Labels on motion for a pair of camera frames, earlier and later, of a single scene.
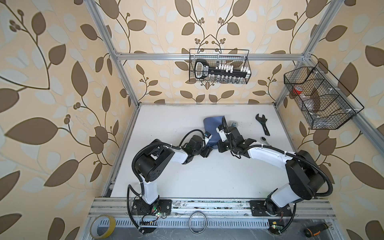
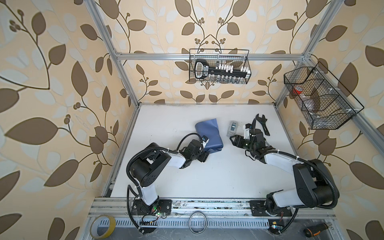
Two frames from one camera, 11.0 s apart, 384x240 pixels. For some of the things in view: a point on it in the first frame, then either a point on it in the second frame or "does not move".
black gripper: x=222 y=135 → x=247 y=127
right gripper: x=220 y=148 → x=238 y=139
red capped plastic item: x=297 y=90 does not move
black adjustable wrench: x=263 y=120 does not move
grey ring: x=206 y=224 does not move
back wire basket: x=220 y=69 does not move
